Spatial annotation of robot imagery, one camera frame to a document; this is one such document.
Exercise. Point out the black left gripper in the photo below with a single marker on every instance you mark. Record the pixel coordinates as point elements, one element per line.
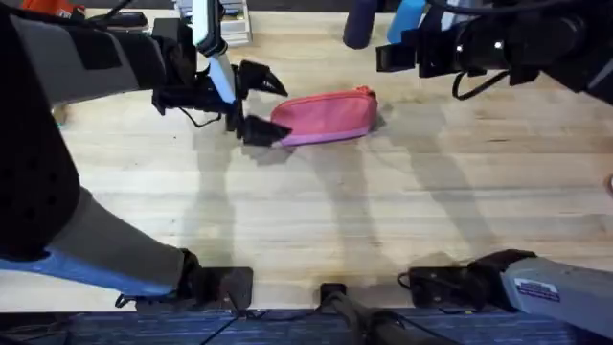
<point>182,96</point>

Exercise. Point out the light blue cylinder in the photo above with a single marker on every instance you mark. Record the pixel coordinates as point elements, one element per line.
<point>404,19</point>

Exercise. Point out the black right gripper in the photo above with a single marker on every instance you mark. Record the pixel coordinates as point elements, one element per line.
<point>488,52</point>

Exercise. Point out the pink zip pencil bag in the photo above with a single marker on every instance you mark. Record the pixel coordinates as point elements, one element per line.
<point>325,115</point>

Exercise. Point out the orange object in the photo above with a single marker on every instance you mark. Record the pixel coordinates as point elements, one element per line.
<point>48,6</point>

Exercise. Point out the flat black device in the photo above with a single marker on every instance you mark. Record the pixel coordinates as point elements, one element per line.
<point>124,20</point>

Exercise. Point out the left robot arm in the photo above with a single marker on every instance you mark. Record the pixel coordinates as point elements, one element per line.
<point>120,259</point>

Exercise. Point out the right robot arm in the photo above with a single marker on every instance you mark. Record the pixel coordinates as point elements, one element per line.
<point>565,292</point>

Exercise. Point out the grey tray with tools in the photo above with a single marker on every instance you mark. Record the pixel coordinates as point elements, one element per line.
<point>237,29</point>

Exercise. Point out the dark navy cylinder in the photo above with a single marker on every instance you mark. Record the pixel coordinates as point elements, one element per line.
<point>359,24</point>

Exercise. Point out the black camera stand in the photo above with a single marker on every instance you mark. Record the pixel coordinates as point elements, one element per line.
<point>335,294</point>

